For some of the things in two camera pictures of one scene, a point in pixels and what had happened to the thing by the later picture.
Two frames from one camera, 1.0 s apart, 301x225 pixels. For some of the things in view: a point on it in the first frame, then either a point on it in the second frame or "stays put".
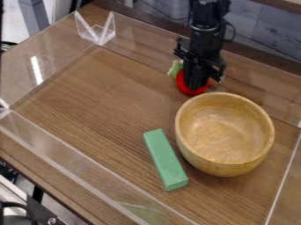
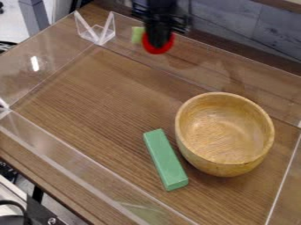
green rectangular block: (166, 160) stays put
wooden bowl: (225, 133) stays put
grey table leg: (34, 15) stays put
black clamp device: (38, 214) stays put
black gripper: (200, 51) -> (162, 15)
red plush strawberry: (177, 71) -> (150, 47)
